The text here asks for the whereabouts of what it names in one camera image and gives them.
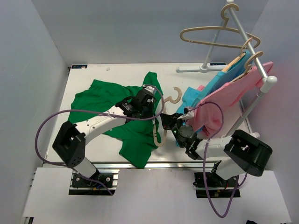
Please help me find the blue t shirt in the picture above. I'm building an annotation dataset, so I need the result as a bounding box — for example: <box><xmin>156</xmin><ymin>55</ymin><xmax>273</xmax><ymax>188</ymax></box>
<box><xmin>176</xmin><ymin>50</ymin><xmax>251</xmax><ymax>113</ymax></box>

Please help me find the empty beige hanger on rack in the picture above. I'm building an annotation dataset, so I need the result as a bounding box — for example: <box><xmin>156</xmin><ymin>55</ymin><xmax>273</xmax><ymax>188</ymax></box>
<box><xmin>179</xmin><ymin>3</ymin><xmax>262</xmax><ymax>49</ymax></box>

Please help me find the blue label sticker right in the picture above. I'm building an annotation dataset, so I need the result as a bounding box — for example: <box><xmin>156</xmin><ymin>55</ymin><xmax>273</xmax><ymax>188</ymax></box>
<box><xmin>209</xmin><ymin>63</ymin><xmax>226</xmax><ymax>66</ymax></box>

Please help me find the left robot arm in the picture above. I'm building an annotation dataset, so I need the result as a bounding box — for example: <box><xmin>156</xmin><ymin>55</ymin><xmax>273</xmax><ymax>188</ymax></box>
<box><xmin>52</xmin><ymin>85</ymin><xmax>157</xmax><ymax>186</ymax></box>

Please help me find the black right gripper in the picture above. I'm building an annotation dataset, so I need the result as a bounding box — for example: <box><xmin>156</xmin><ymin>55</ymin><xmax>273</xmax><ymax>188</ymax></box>
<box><xmin>161</xmin><ymin>112</ymin><xmax>186</xmax><ymax>148</ymax></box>

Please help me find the white clothes rack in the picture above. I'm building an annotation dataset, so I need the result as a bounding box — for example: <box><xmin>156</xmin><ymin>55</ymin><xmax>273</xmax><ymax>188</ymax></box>
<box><xmin>180</xmin><ymin>0</ymin><xmax>278</xmax><ymax>135</ymax></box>

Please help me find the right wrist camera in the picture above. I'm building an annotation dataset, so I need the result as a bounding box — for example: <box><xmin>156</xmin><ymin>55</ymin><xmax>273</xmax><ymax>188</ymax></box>
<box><xmin>178</xmin><ymin>107</ymin><xmax>194</xmax><ymax>120</ymax></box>

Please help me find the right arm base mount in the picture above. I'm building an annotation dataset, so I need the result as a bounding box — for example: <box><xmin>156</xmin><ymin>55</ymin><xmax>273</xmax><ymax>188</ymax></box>
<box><xmin>192</xmin><ymin>161</ymin><xmax>241</xmax><ymax>198</ymax></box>

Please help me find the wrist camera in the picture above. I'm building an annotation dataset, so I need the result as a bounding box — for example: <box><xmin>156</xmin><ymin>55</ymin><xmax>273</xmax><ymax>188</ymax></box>
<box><xmin>178</xmin><ymin>107</ymin><xmax>194</xmax><ymax>120</ymax></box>
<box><xmin>143</xmin><ymin>85</ymin><xmax>157</xmax><ymax>95</ymax></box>

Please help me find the green t shirt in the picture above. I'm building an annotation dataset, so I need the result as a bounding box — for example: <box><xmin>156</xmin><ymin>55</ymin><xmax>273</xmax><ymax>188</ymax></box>
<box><xmin>71</xmin><ymin>80</ymin><xmax>157</xmax><ymax>168</ymax></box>

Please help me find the pink t shirt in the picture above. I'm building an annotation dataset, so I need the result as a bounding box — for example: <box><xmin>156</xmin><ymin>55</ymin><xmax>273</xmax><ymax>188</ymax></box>
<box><xmin>187</xmin><ymin>66</ymin><xmax>263</xmax><ymax>137</ymax></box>

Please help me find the blue label sticker left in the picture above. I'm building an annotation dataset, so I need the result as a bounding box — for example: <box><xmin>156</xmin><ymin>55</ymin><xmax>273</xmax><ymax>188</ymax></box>
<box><xmin>71</xmin><ymin>64</ymin><xmax>87</xmax><ymax>69</ymax></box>

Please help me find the blue label sticker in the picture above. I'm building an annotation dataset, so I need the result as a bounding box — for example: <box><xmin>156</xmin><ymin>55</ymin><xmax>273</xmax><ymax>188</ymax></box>
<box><xmin>209</xmin><ymin>63</ymin><xmax>226</xmax><ymax>66</ymax></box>
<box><xmin>71</xmin><ymin>64</ymin><xmax>87</xmax><ymax>69</ymax></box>

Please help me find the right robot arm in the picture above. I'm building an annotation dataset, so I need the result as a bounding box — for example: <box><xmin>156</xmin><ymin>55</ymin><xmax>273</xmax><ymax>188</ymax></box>
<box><xmin>160</xmin><ymin>113</ymin><xmax>273</xmax><ymax>187</ymax></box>

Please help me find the beige hanger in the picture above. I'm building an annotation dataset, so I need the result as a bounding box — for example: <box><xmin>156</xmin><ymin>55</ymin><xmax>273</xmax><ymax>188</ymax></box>
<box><xmin>179</xmin><ymin>3</ymin><xmax>262</xmax><ymax>49</ymax></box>
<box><xmin>221</xmin><ymin>37</ymin><xmax>253</xmax><ymax>72</ymax></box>
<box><xmin>230</xmin><ymin>51</ymin><xmax>263</xmax><ymax>83</ymax></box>
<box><xmin>153</xmin><ymin>87</ymin><xmax>182</xmax><ymax>147</ymax></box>

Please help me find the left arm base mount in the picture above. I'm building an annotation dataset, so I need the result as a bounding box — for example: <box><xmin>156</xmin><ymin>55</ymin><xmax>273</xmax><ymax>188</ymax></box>
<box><xmin>68</xmin><ymin>169</ymin><xmax>119</xmax><ymax>196</ymax></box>

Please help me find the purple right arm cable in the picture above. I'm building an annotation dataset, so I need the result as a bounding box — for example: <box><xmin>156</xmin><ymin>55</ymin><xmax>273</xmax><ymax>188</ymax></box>
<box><xmin>186</xmin><ymin>101</ymin><xmax>248</xmax><ymax>219</ymax></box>

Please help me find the beige hanger under pink shirt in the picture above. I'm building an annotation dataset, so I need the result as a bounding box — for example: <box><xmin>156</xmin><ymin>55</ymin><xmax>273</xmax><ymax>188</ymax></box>
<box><xmin>230</xmin><ymin>51</ymin><xmax>263</xmax><ymax>83</ymax></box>

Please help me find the beige hanger under blue shirt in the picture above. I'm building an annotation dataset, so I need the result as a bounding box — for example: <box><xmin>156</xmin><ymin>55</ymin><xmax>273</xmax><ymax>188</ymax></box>
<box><xmin>221</xmin><ymin>37</ymin><xmax>253</xmax><ymax>72</ymax></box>

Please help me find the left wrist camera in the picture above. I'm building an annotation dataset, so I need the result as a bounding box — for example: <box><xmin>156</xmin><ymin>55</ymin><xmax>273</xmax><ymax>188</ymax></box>
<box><xmin>143</xmin><ymin>85</ymin><xmax>157</xmax><ymax>95</ymax></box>

